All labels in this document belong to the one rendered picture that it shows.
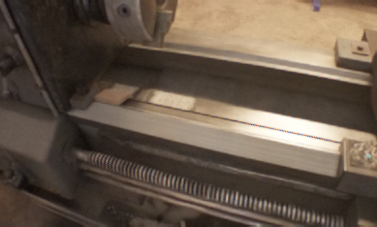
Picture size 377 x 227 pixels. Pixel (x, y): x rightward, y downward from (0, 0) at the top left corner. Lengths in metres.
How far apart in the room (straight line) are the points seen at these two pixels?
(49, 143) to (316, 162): 0.70
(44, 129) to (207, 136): 0.47
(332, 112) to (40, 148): 0.90
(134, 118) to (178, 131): 0.13
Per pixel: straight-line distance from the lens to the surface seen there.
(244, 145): 0.70
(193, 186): 0.76
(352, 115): 1.02
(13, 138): 0.96
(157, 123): 0.75
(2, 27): 0.76
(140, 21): 0.70
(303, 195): 0.82
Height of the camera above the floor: 1.38
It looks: 45 degrees down
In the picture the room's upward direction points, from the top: 5 degrees counter-clockwise
